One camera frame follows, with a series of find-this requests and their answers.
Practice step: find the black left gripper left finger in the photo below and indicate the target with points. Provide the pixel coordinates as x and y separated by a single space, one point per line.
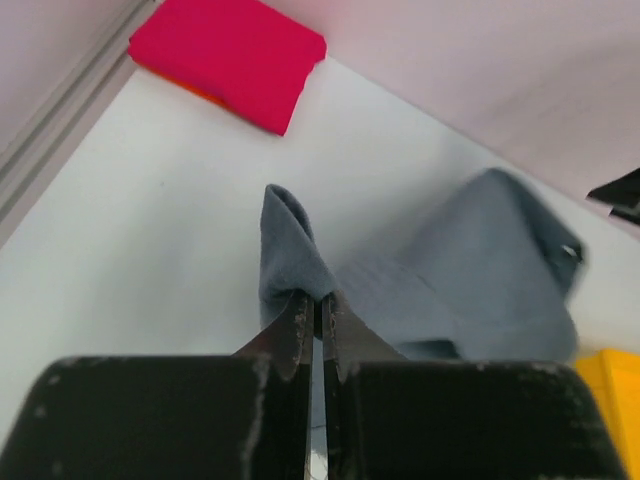
277 442

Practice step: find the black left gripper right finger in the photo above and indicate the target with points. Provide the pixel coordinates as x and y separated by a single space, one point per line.
347 344

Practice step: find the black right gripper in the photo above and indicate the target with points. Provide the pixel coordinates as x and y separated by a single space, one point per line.
622 196

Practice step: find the grey t-shirt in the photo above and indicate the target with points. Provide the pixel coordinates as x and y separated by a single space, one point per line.
486 276

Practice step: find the yellow plastic tray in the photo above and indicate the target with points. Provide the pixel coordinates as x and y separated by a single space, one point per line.
613 378

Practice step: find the folded red t-shirt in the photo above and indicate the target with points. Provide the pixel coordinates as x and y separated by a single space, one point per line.
242 55

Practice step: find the aluminium frame post left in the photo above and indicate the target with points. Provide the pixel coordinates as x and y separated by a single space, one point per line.
62 63

